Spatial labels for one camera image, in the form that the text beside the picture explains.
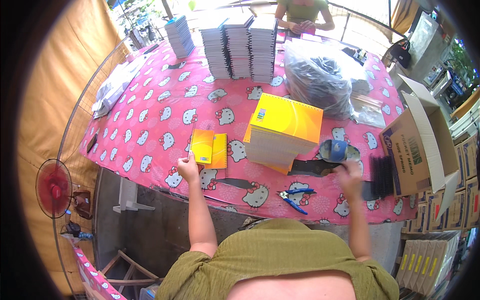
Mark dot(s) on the person's right hand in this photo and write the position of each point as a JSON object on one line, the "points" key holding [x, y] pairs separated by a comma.
{"points": [[349, 182]]}

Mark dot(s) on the person's left hand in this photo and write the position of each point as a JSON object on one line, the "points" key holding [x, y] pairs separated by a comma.
{"points": [[187, 170]]}

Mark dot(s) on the person's right fingers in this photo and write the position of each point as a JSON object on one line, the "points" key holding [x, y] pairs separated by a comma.
{"points": [[343, 168]]}

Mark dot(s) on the person's left fingers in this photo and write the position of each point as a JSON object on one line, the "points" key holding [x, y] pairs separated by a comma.
{"points": [[188, 159]]}

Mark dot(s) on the small yellow spiral notebook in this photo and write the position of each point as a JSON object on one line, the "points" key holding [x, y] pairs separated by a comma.
{"points": [[201, 146]]}

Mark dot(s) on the small orange spiral notebook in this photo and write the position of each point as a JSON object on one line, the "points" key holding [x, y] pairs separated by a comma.
{"points": [[219, 152]]}

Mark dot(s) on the black plastic cover sheet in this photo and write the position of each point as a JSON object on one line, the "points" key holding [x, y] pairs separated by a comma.
{"points": [[236, 183], [311, 168]]}

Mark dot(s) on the row of black binding spirals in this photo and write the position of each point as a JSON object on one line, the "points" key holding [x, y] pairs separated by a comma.
{"points": [[381, 174]]}

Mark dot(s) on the pink cat print tablecloth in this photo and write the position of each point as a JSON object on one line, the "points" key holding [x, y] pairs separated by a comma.
{"points": [[165, 112]]}

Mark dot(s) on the empty clear plastic bag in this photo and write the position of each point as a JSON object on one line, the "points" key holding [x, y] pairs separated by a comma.
{"points": [[369, 110]]}

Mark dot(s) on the open brown cardboard box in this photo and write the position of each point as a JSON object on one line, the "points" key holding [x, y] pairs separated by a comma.
{"points": [[412, 150]]}

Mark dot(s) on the stack of yellow spiral notebooks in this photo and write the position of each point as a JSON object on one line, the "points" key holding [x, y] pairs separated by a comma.
{"points": [[281, 131]]}

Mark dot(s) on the clear bag of black spirals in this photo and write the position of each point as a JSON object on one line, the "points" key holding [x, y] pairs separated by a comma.
{"points": [[318, 75]]}

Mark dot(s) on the black phone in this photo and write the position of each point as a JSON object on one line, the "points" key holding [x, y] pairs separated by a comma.
{"points": [[92, 143]]}

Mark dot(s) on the heap of white plastic bags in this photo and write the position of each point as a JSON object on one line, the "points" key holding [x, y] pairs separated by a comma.
{"points": [[116, 84]]}

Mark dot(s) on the person's body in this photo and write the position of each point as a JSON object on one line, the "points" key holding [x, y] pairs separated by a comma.
{"points": [[277, 258]]}

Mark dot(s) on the brown leather bag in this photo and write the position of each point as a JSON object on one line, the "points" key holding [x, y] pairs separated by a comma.
{"points": [[82, 204]]}

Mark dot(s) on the stack of brown cartons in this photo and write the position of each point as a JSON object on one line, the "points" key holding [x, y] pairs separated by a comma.
{"points": [[457, 202]]}

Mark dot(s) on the stacks of grey notebooks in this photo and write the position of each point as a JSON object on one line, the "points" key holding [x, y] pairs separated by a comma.
{"points": [[240, 48]]}

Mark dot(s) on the stack of blue notebooks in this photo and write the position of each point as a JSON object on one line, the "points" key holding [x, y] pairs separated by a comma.
{"points": [[180, 35]]}

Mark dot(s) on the wooden stool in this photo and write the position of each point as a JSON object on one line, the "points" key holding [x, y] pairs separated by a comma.
{"points": [[127, 270]]}

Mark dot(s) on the stack of white cartons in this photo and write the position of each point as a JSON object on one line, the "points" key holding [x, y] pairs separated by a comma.
{"points": [[427, 262]]}

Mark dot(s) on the black handbag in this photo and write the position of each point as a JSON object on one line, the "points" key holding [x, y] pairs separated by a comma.
{"points": [[401, 54]]}

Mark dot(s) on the plastic water bottle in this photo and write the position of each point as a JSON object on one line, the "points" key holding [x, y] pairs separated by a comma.
{"points": [[84, 236]]}

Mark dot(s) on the red standing fan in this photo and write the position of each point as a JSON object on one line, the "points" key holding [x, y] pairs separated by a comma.
{"points": [[54, 187]]}

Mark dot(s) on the small pink clothed table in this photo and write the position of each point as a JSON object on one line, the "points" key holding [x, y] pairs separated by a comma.
{"points": [[93, 275]]}

